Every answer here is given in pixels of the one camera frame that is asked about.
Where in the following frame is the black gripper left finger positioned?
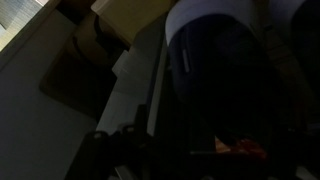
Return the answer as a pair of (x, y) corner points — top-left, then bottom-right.
(66, 104), (188, 180)

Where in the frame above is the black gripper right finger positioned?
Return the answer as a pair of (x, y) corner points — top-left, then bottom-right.
(259, 128), (303, 180)

